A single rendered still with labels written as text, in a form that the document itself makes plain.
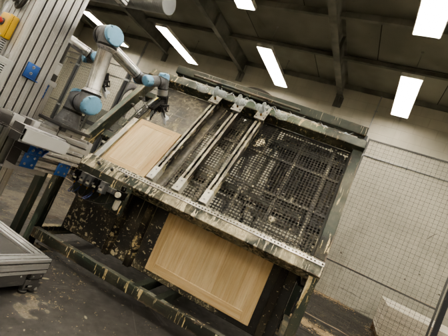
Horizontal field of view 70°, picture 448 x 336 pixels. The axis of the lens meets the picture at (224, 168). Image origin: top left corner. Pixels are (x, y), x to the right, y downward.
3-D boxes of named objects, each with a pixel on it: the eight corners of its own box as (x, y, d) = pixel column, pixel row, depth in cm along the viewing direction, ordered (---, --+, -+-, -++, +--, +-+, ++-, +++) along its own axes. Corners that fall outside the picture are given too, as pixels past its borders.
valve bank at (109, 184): (57, 189, 242) (71, 159, 244) (70, 191, 256) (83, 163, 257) (109, 216, 228) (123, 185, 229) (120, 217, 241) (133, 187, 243)
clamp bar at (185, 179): (170, 192, 246) (166, 172, 228) (239, 106, 315) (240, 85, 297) (181, 197, 243) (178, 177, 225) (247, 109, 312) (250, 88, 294)
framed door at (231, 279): (145, 267, 257) (144, 268, 255) (174, 204, 261) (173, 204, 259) (247, 325, 231) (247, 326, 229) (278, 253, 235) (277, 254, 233)
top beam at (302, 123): (149, 81, 338) (148, 73, 331) (155, 76, 344) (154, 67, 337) (361, 157, 275) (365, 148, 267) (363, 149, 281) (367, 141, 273)
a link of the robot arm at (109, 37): (87, 115, 201) (115, 31, 199) (99, 119, 191) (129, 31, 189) (69, 109, 191) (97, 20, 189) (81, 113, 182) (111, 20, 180)
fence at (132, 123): (95, 157, 267) (93, 154, 264) (161, 96, 322) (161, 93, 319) (99, 159, 266) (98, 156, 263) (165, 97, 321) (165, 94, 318)
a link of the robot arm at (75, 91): (77, 113, 207) (86, 94, 208) (87, 117, 199) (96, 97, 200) (59, 104, 198) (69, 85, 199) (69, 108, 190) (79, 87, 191)
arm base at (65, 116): (63, 123, 188) (71, 109, 189) (48, 117, 195) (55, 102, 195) (83, 132, 202) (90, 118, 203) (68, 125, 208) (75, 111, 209)
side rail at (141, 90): (75, 151, 279) (70, 143, 271) (151, 85, 343) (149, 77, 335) (79, 154, 277) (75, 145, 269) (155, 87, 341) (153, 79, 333)
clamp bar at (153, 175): (145, 180, 253) (139, 160, 235) (217, 98, 322) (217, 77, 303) (155, 185, 250) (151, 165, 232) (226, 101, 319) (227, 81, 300)
